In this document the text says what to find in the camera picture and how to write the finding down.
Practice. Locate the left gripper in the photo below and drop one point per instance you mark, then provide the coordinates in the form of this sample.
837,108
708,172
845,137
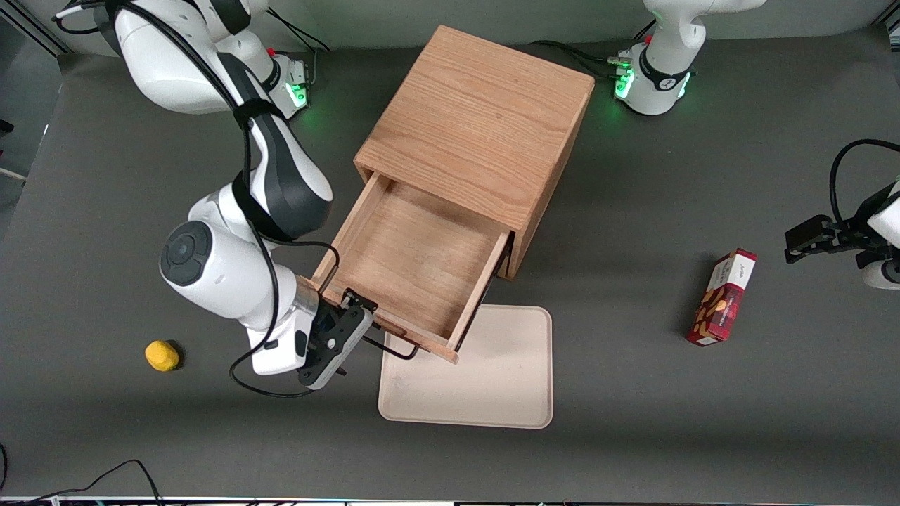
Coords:
849,234

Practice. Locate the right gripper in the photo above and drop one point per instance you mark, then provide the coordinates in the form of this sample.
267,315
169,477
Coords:
325,325

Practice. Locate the wooden drawer with shallow front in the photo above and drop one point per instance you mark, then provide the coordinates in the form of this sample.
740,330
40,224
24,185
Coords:
415,260

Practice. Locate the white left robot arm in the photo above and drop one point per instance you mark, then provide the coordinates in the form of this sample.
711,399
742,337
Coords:
664,63

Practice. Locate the wooden drawer cabinet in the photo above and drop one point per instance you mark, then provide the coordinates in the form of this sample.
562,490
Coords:
485,112

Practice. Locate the red cookie box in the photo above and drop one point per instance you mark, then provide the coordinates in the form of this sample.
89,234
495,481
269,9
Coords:
724,299

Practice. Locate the beige plastic tray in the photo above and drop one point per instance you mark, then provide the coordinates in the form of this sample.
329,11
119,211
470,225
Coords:
492,379

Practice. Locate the yellow lemon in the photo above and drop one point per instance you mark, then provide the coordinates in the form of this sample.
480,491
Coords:
162,355

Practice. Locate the black frame profile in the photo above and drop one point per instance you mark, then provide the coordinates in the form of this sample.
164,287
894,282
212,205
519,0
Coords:
42,35

